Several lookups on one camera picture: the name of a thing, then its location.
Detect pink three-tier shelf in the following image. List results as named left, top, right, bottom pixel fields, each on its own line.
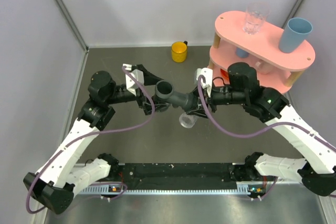
left=209, top=10, right=316, bottom=94

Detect small blue cup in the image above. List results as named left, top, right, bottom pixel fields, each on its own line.
left=235, top=48, right=249, bottom=58

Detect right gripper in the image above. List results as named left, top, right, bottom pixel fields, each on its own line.
left=186, top=84, right=247, bottom=118

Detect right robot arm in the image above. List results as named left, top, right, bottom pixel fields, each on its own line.
left=187, top=62, right=335, bottom=197

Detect grey slotted cable duct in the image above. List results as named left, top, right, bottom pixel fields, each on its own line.
left=79, top=184, right=265, bottom=196

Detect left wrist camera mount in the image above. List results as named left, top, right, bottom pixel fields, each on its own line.
left=122, top=63, right=144, bottom=96

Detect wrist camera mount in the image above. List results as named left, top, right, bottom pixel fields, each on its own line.
left=195, top=68, right=213, bottom=97
left=122, top=63, right=144, bottom=96

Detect tall blue cup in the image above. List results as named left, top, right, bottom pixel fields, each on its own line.
left=278, top=17, right=313, bottom=54

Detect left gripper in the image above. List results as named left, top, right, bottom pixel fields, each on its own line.
left=106, top=65, right=170, bottom=114

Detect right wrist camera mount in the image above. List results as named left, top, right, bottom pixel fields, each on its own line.
left=195, top=68, right=213, bottom=97

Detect clear trap with grey nut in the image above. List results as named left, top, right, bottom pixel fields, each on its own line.
left=179, top=113, right=197, bottom=129

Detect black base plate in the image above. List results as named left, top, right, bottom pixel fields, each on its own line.
left=109, top=163, right=251, bottom=190

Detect clear drinking glass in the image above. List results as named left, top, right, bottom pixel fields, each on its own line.
left=243, top=2, right=270, bottom=35

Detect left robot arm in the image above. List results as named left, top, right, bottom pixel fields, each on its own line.
left=23, top=64, right=161, bottom=215

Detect yellow mug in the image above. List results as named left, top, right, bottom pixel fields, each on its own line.
left=171, top=41, right=188, bottom=63

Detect pink translucent mug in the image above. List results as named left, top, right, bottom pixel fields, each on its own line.
left=255, top=60, right=273, bottom=74

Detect grey plastic pipe fitting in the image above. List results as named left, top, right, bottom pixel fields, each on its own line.
left=154, top=80, right=198, bottom=112

